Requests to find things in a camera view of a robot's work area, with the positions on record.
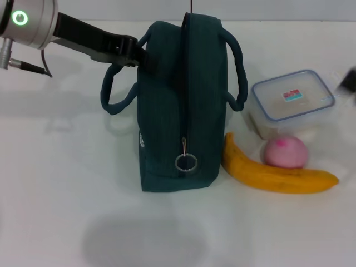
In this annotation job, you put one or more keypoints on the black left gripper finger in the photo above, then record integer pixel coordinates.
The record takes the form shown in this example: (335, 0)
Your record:
(151, 62)

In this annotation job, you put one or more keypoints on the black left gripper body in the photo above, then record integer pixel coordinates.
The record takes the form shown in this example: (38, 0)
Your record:
(91, 41)

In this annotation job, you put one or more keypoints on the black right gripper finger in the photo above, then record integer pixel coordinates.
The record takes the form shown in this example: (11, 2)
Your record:
(349, 80)

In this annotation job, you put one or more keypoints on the dark teal insulated bag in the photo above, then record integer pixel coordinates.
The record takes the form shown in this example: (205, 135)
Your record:
(180, 97)

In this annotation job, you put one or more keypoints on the clear container with blue-rimmed lid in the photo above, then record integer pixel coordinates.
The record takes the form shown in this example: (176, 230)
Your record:
(278, 91)

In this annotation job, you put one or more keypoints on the pink peach bun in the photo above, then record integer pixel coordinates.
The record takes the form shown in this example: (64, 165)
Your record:
(286, 153)

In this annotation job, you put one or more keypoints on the yellow banana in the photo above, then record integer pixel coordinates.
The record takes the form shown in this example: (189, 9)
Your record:
(275, 178)

